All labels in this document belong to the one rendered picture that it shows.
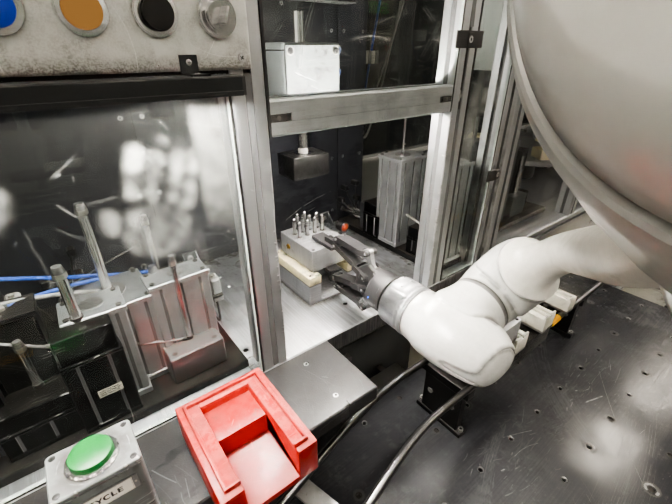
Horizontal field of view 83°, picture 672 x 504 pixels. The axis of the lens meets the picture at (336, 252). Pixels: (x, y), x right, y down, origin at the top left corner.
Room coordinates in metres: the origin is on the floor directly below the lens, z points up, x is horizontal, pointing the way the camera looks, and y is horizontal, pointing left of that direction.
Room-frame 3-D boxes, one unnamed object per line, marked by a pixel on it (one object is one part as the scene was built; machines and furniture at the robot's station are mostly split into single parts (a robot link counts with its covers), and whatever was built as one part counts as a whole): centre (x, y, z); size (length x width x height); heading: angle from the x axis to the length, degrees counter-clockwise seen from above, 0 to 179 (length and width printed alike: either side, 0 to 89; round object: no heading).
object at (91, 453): (0.24, 0.25, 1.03); 0.04 x 0.04 x 0.02
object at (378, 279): (0.59, -0.07, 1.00); 0.09 x 0.07 x 0.08; 38
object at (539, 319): (0.68, -0.38, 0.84); 0.36 x 0.14 x 0.10; 128
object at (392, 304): (0.54, -0.12, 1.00); 0.09 x 0.06 x 0.09; 128
